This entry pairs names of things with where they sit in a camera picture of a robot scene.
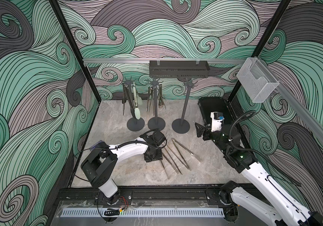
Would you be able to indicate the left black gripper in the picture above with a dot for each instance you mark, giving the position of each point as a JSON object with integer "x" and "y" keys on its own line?
{"x": 158, "y": 158}

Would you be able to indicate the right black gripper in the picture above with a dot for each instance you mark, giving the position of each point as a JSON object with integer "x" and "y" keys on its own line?
{"x": 207, "y": 131}

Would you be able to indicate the dark utensil rack stand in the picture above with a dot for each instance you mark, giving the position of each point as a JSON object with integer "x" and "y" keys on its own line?
{"x": 155, "y": 123}
{"x": 132, "y": 124}
{"x": 181, "y": 125}

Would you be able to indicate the clear metal tongs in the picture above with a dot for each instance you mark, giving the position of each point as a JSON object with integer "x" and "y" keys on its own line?
{"x": 161, "y": 103}

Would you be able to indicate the green metal tongs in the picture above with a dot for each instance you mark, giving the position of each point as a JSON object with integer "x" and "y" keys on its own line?
{"x": 138, "y": 101}

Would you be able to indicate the black metal tongs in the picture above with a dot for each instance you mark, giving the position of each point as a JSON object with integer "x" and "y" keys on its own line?
{"x": 127, "y": 98}

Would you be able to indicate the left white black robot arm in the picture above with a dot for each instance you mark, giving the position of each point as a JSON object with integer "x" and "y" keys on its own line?
{"x": 100, "y": 163}

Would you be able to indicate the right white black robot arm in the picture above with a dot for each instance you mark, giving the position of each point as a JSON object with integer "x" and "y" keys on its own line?
{"x": 281, "y": 209}

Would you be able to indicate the black tray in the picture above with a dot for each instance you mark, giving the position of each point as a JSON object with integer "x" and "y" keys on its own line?
{"x": 214, "y": 104}

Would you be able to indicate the blue card box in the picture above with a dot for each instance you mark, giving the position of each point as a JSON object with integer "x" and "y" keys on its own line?
{"x": 96, "y": 145}

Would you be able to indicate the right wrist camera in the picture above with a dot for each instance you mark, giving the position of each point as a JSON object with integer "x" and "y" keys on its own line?
{"x": 217, "y": 121}

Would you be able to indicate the black perforated wall shelf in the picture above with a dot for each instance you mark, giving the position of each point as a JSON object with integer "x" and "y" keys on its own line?
{"x": 181, "y": 70}

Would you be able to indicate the clear plastic wall bin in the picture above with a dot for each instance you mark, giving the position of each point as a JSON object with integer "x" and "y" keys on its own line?
{"x": 257, "y": 79}

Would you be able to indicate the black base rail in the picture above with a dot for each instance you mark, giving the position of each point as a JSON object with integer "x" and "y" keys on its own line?
{"x": 209, "y": 194}

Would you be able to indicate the white slotted cable duct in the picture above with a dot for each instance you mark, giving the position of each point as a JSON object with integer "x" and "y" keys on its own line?
{"x": 147, "y": 212}

